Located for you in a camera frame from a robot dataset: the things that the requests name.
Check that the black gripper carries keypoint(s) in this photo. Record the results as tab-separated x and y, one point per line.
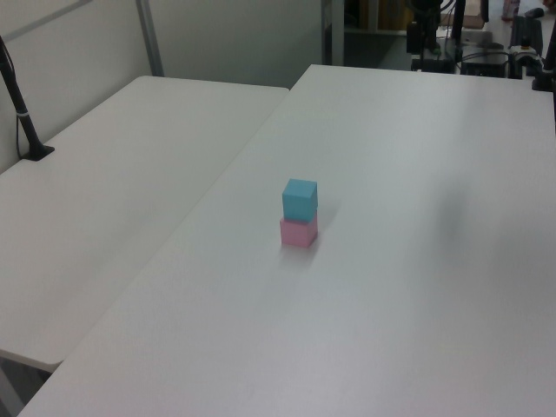
425	9

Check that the blue cube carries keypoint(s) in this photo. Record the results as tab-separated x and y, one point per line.
297	200

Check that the pink cube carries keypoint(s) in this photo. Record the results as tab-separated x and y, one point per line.
296	233

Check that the black upright pole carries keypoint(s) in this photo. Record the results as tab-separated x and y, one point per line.
458	21

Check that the cardboard box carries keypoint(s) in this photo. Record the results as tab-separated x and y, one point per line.
469	21

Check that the black electronics box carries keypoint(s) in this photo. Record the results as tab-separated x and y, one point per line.
484	65

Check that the emergency stop button box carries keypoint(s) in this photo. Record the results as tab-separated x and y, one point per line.
524	53

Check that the black chair back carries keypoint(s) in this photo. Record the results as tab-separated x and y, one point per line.
527	31

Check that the black clamp stand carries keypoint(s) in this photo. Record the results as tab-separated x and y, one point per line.
546	65

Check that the white side table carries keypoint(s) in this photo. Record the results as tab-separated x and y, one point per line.
130	182

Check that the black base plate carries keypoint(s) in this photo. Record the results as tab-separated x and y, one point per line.
433	65

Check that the grey metal partition post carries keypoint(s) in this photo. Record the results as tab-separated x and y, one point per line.
150	39

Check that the black camera stand pole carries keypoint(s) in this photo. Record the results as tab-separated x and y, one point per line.
21	108

